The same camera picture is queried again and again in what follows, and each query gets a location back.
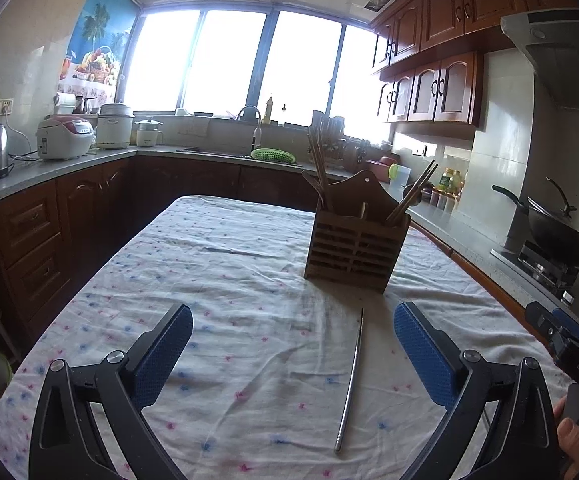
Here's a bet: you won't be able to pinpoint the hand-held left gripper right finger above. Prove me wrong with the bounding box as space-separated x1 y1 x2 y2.
393 301 563 480

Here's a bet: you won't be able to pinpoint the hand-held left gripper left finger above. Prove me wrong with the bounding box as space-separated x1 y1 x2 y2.
28 302 194 480

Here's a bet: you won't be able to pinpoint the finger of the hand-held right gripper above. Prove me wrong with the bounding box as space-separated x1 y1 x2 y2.
524 301 563 346
549 308 579 340

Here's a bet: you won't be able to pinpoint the metal chopstick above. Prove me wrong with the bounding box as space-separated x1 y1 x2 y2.
333 307 366 455
392 164 439 225

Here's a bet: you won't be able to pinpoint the wooden utensil holder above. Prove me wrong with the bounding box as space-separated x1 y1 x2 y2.
303 170 411 293

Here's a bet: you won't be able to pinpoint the metal spoon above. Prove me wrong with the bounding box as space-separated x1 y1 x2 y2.
399 182 424 221

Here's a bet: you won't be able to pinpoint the light wooden chopstick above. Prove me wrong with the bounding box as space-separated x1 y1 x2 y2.
307 134 324 211
312 127 328 210
314 127 330 208

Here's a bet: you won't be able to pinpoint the bundle of wooden chopsticks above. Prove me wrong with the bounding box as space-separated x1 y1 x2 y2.
309 130 326 211

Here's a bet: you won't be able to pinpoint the person's right hand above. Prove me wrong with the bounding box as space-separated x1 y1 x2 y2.
553 395 579 480

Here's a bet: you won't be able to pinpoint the gas stove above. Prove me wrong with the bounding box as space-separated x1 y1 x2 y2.
489 240 579 311

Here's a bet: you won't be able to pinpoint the black wok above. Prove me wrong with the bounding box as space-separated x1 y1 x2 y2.
492 184 579 267

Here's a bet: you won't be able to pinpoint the white floral tablecloth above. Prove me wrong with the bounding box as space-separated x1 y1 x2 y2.
0 194 575 480

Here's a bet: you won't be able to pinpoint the wok lid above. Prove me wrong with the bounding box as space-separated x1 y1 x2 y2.
525 176 579 226

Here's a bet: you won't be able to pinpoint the condiment jar set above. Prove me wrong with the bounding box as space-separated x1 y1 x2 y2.
430 189 457 213

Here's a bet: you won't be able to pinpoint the wooden lower cabinets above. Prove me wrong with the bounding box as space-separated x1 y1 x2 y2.
0 155 535 361

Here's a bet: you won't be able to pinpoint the wooden cabinets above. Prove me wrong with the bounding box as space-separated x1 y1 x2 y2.
0 155 535 361
369 0 579 141

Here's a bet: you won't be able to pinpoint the chopsticks in holder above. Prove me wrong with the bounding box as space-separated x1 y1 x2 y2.
387 160 436 225

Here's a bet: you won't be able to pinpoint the clear jug green lid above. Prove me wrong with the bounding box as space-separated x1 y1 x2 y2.
388 162 413 188

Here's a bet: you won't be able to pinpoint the pink container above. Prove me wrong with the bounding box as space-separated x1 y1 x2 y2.
367 156 395 181

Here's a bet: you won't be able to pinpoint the dark wooden chopstick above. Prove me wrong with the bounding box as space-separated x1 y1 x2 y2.
303 173 325 204
301 170 323 201

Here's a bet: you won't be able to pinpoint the small white electric pot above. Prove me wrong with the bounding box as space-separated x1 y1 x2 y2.
136 116 165 148

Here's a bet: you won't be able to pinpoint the green plastic basket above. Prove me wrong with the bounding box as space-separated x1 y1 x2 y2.
250 147 294 163

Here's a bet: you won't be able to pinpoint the large white rice cooker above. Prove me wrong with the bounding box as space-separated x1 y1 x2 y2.
96 102 135 150

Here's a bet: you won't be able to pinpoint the curved metal faucet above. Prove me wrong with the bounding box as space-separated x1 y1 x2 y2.
237 106 263 153

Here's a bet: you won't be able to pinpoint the metal dish rack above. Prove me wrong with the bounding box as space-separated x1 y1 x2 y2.
309 112 365 161

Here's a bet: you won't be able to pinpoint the white rice cooker red lid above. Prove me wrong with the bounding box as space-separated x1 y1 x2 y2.
36 115 95 161

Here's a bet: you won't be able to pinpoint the steel range hood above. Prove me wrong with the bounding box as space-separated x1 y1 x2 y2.
500 7 579 111

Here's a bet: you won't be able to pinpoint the large kitchen window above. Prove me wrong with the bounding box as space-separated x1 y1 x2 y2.
122 2 395 131

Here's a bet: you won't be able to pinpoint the wooden upper cabinets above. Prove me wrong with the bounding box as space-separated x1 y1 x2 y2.
369 0 579 141

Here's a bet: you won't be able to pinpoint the fruit and palm wall poster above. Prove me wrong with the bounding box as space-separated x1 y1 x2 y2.
57 0 140 106

